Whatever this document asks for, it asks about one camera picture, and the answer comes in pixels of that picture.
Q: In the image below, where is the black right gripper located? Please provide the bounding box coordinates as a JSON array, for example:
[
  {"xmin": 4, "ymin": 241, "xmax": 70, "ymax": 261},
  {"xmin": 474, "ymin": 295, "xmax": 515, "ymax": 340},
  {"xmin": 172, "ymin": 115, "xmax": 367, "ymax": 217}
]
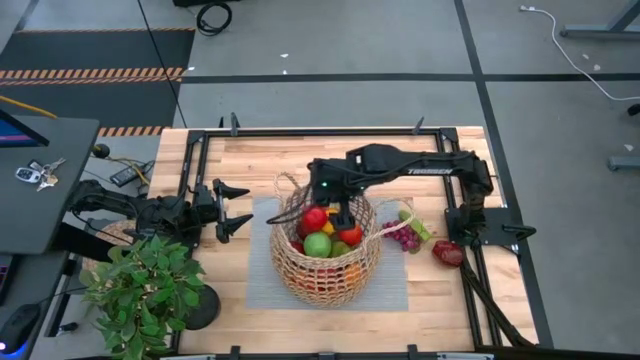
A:
[{"xmin": 308, "ymin": 157, "xmax": 362, "ymax": 231}]

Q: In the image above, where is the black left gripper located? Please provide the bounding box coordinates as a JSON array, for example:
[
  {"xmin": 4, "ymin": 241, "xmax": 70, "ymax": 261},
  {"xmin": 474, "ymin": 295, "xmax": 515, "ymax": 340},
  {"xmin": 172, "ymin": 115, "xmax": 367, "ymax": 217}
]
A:
[{"xmin": 193, "ymin": 179, "xmax": 255, "ymax": 245}]

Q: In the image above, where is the yellow bell pepper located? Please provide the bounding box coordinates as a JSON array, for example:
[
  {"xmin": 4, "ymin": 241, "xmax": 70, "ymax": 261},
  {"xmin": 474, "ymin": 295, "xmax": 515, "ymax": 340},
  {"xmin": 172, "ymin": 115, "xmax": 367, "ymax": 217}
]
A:
[{"xmin": 321, "ymin": 207, "xmax": 339, "ymax": 237}]

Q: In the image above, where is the red tomato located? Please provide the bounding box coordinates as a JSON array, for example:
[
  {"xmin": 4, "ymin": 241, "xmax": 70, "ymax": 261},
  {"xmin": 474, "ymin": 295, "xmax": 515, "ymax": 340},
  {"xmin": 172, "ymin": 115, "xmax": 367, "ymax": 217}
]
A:
[{"xmin": 339, "ymin": 225, "xmax": 365, "ymax": 248}]

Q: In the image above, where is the bright red apple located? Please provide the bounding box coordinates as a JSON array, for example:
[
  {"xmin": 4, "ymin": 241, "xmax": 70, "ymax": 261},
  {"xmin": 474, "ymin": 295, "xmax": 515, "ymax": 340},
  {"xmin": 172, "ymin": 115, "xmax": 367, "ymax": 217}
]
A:
[{"xmin": 301, "ymin": 206, "xmax": 330, "ymax": 235}]

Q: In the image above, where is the green apple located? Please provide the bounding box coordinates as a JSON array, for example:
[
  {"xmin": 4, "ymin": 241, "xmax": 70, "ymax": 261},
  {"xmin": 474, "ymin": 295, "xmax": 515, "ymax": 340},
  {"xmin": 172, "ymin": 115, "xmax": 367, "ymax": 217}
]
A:
[{"xmin": 303, "ymin": 231, "xmax": 333, "ymax": 259}]

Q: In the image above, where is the woven straw basket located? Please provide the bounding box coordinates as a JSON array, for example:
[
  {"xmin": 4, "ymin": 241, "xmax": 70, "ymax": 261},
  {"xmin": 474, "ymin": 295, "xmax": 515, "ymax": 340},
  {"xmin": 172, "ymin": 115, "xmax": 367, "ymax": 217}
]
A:
[{"xmin": 269, "ymin": 172, "xmax": 419, "ymax": 310}]

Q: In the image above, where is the purple grape bunch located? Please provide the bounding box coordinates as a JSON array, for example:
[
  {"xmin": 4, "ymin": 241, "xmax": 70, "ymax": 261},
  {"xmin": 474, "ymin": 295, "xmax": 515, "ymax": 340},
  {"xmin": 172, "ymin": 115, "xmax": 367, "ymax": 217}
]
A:
[{"xmin": 381, "ymin": 209, "xmax": 433, "ymax": 255}]

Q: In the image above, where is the grey woven placemat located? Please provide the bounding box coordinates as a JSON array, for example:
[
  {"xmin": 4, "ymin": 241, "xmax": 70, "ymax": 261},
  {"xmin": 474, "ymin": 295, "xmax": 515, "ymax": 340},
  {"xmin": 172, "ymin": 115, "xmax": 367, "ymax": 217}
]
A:
[{"xmin": 245, "ymin": 195, "xmax": 410, "ymax": 312}]

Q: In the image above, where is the black power adapter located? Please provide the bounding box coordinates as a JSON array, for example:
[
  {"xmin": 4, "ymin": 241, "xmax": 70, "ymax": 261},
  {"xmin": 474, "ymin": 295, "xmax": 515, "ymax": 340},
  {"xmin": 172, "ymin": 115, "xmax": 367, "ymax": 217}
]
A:
[{"xmin": 109, "ymin": 160, "xmax": 154, "ymax": 189}]

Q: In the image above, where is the dark maroon fruit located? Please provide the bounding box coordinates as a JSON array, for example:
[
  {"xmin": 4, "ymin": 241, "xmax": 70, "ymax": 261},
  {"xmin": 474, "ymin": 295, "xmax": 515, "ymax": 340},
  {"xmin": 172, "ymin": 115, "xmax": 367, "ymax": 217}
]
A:
[{"xmin": 431, "ymin": 239, "xmax": 467, "ymax": 269}]

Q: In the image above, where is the round woven coaster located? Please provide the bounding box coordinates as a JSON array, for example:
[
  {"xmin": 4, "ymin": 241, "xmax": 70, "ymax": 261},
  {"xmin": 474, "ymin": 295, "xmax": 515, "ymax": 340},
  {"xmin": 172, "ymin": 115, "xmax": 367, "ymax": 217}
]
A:
[{"xmin": 82, "ymin": 219, "xmax": 146, "ymax": 274}]

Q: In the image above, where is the green potted plant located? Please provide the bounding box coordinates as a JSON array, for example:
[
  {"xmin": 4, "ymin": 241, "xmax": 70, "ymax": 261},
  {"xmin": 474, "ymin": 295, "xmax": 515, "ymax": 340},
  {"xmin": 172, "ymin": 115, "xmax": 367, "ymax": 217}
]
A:
[{"xmin": 78, "ymin": 233, "xmax": 223, "ymax": 360}]

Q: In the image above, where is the black side desk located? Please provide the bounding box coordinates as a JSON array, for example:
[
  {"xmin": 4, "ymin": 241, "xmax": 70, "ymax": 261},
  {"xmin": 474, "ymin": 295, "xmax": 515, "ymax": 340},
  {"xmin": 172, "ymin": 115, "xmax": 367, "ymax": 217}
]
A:
[{"xmin": 0, "ymin": 115, "xmax": 100, "ymax": 256}]

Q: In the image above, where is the hazard-striped black floor mat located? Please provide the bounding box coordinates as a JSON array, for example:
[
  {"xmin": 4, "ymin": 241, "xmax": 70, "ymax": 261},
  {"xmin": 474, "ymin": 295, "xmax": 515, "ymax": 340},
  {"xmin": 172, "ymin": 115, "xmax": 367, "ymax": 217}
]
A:
[{"xmin": 0, "ymin": 28, "xmax": 196, "ymax": 137}]

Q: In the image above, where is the bunch of keys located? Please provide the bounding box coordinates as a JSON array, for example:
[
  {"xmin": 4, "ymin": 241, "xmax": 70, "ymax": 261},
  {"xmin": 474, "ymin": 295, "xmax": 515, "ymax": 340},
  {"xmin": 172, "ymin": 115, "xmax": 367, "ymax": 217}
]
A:
[{"xmin": 14, "ymin": 156, "xmax": 68, "ymax": 193}]

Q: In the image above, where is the computer monitor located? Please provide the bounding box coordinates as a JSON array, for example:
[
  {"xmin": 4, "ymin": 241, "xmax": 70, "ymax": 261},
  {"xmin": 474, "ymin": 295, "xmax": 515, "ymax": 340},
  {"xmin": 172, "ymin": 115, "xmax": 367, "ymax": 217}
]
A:
[{"xmin": 0, "ymin": 108, "xmax": 51, "ymax": 149}]

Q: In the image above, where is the black computer mouse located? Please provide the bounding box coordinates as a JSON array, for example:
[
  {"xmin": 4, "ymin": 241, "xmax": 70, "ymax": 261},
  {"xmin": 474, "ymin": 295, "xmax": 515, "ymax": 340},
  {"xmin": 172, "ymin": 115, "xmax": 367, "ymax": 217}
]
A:
[{"xmin": 0, "ymin": 302, "xmax": 42, "ymax": 354}]

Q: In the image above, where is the grey floor foot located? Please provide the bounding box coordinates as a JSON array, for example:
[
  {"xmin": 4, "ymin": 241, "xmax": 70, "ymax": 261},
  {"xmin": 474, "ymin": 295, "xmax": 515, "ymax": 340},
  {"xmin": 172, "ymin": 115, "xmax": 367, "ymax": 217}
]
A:
[{"xmin": 608, "ymin": 155, "xmax": 640, "ymax": 172}]

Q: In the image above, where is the grey-legged workbench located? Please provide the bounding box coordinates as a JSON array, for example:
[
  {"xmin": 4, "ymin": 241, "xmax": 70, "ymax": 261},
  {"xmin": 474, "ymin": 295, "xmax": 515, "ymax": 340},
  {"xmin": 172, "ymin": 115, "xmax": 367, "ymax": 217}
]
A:
[{"xmin": 559, "ymin": 0, "xmax": 640, "ymax": 41}]

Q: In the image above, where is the black table frame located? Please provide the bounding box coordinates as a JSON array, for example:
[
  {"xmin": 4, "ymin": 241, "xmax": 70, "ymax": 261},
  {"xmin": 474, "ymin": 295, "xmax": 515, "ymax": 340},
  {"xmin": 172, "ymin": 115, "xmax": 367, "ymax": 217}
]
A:
[{"xmin": 159, "ymin": 113, "xmax": 539, "ymax": 360}]

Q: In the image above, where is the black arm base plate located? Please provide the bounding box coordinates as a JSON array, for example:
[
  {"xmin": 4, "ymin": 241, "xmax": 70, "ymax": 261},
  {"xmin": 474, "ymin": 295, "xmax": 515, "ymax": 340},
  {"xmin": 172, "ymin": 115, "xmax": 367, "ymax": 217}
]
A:
[{"xmin": 447, "ymin": 207, "xmax": 537, "ymax": 247}]

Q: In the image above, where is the coiled black cable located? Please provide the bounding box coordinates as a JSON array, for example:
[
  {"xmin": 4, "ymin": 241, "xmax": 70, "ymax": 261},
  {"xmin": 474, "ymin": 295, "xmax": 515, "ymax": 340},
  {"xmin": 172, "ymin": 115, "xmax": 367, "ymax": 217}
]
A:
[{"xmin": 195, "ymin": 1, "xmax": 234, "ymax": 38}]

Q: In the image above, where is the black diagonal frame strut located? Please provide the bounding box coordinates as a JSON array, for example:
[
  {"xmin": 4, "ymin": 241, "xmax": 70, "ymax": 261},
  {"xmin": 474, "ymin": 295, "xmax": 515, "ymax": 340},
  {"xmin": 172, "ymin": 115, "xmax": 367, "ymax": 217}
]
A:
[{"xmin": 462, "ymin": 267, "xmax": 534, "ymax": 349}]

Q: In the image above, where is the yellow cable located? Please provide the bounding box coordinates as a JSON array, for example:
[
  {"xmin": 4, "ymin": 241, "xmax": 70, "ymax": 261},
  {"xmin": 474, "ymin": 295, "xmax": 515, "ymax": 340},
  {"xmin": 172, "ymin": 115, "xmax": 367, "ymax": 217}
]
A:
[{"xmin": 0, "ymin": 94, "xmax": 59, "ymax": 120}]

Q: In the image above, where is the white floor cable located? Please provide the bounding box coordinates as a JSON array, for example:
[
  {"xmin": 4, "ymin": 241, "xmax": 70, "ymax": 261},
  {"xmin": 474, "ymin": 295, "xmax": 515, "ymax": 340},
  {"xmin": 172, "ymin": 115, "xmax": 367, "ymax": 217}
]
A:
[{"xmin": 519, "ymin": 4, "xmax": 640, "ymax": 102}]

